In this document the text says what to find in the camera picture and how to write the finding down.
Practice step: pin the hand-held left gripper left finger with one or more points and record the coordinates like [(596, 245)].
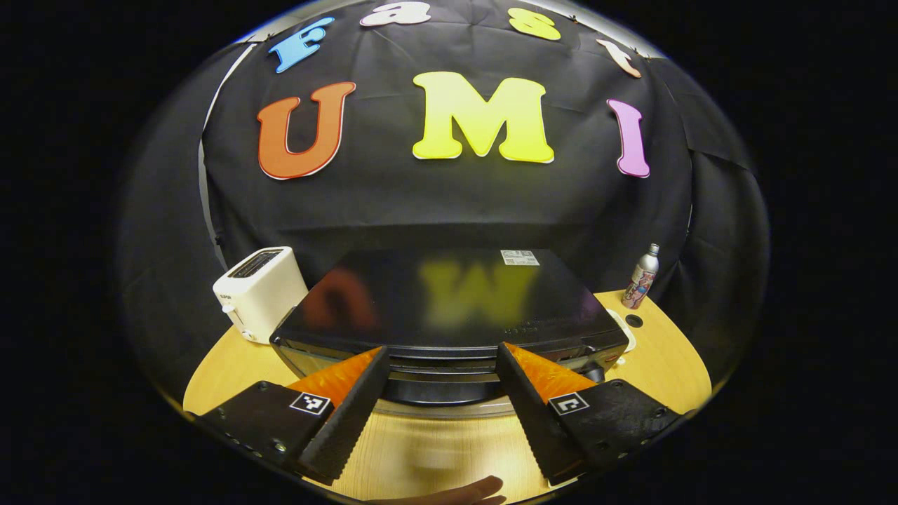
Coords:
[(347, 417)]

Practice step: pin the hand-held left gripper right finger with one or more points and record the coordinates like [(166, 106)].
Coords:
[(537, 417)]

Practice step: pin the black electric oven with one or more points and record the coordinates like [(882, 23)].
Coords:
[(449, 294)]

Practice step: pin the white divided seasoning dish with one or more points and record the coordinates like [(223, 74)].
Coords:
[(630, 340)]

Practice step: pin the white toaster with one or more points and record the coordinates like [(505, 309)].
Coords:
[(263, 294)]

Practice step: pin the silver printed bottle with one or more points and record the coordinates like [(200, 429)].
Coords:
[(640, 280)]

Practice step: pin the black backdrop cloth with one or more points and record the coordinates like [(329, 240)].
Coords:
[(449, 203)]

